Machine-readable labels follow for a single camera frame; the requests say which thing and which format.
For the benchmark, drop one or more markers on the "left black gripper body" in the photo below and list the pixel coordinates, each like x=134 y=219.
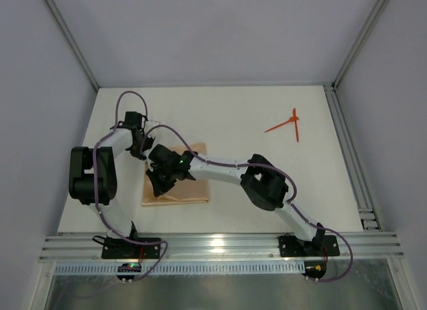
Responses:
x=140 y=147

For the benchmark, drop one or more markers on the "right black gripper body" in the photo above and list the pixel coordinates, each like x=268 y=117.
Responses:
x=160 y=173

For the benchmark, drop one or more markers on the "peach cloth napkin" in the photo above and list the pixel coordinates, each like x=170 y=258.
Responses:
x=184 y=192

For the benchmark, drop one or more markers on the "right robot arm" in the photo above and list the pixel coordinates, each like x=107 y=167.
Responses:
x=265 y=186

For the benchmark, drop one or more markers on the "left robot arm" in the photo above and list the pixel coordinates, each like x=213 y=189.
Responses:
x=93 y=178

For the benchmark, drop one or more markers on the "orange plastic fork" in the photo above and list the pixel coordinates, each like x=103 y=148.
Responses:
x=290 y=120

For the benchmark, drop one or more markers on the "orange plastic knife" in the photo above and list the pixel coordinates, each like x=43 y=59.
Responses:
x=294 y=113

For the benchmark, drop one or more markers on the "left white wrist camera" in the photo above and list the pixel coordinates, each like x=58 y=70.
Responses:
x=152 y=123

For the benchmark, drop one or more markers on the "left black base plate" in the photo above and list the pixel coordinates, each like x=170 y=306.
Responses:
x=121 y=249

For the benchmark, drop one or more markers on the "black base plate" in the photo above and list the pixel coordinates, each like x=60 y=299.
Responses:
x=121 y=249
x=290 y=246

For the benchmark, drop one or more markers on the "aluminium front rail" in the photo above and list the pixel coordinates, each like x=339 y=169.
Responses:
x=227 y=247

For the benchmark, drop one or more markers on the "aluminium rail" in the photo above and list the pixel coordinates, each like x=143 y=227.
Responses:
x=358 y=181
x=227 y=247

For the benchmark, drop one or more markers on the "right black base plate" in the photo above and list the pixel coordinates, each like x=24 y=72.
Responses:
x=290 y=246

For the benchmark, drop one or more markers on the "perforated cable tray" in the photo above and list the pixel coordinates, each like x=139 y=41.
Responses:
x=181 y=268

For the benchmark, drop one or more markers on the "left frame post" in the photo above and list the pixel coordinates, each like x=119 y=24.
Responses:
x=65 y=31

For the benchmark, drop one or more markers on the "frame post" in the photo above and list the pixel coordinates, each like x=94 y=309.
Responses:
x=361 y=39
x=65 y=31

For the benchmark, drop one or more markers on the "right side aluminium rail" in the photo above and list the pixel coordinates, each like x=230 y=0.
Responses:
x=358 y=181

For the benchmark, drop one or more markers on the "right frame post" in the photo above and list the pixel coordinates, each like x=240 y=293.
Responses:
x=361 y=39

